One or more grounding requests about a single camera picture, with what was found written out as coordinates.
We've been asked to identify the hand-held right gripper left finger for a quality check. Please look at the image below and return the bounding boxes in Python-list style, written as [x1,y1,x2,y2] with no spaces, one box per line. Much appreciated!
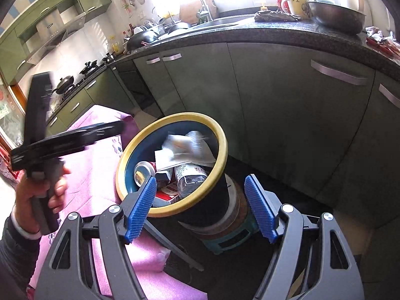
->
[33,176,157,300]

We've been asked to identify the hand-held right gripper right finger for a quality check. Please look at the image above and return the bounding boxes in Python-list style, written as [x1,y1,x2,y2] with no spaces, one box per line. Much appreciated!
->
[244,174,366,300]

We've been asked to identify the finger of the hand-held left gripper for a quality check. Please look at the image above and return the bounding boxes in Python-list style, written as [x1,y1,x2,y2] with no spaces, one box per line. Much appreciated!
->
[47,120,126,157]

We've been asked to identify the red and white carton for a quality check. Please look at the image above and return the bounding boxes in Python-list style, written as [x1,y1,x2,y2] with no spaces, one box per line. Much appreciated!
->
[153,167,180,208]

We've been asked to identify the silver drink can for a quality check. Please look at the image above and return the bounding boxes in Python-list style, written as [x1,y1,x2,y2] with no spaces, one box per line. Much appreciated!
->
[134,161,156,186]

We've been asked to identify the yellow-rimmed blue waste bin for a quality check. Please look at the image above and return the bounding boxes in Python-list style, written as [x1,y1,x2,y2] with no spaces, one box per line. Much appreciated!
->
[115,112,260,255]

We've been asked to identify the clear plastic bottle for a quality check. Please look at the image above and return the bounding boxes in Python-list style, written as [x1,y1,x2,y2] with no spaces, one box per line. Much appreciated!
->
[173,162,208,200]

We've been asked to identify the white paper sheet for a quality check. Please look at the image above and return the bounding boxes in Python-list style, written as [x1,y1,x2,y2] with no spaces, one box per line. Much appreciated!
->
[154,148,188,172]

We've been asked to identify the person's left forearm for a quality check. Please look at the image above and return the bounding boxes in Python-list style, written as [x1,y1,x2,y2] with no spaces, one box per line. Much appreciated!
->
[0,204,47,300]

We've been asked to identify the person's left hand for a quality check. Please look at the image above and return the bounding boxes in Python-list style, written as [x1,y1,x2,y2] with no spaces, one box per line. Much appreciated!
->
[14,166,72,222]

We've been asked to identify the black wok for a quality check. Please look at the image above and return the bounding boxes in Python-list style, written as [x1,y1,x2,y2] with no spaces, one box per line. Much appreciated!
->
[51,75,76,96]

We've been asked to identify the pink floral tablecloth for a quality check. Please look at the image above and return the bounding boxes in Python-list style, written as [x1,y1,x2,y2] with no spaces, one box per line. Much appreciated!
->
[28,104,208,300]

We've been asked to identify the black table leg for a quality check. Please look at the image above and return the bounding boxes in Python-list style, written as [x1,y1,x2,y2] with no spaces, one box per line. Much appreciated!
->
[145,217,205,272]

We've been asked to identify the black lidded pot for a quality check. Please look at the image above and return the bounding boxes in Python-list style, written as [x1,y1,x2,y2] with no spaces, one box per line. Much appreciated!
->
[79,59,99,76]

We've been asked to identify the steel range hood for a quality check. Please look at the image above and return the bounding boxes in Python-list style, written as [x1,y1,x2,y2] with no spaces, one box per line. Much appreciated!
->
[26,22,86,66]

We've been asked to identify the green base kitchen cabinets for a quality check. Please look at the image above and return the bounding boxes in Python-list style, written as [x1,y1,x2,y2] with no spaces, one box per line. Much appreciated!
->
[44,40,400,226]

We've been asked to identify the black frying pan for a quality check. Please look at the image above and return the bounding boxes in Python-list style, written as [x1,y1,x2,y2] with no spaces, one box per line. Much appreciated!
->
[125,28,161,51]

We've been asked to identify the steel faucet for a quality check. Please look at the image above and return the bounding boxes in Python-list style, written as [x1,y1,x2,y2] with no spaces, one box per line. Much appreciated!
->
[195,0,216,22]

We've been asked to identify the steel sink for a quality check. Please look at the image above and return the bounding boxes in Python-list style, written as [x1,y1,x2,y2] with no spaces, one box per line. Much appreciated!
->
[190,15,247,30]

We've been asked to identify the white plastic container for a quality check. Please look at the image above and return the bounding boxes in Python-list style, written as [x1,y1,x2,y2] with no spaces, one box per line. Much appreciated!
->
[214,0,247,13]

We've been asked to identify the grey dish cloth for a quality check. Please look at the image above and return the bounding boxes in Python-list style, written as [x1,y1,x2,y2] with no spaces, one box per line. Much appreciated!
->
[254,10,302,22]

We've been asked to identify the cream mug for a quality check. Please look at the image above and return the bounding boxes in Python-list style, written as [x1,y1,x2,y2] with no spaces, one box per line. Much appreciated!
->
[280,0,311,19]

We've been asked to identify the large metal basin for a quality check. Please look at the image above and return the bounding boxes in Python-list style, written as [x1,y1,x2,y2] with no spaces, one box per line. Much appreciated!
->
[306,0,366,35]

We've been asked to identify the red plastic wrapper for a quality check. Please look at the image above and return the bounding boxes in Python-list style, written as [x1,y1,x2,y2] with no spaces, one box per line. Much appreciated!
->
[365,26,400,57]

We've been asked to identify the orange wooden door frame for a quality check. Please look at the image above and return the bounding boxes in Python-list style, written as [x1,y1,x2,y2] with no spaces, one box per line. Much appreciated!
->
[0,78,27,176]

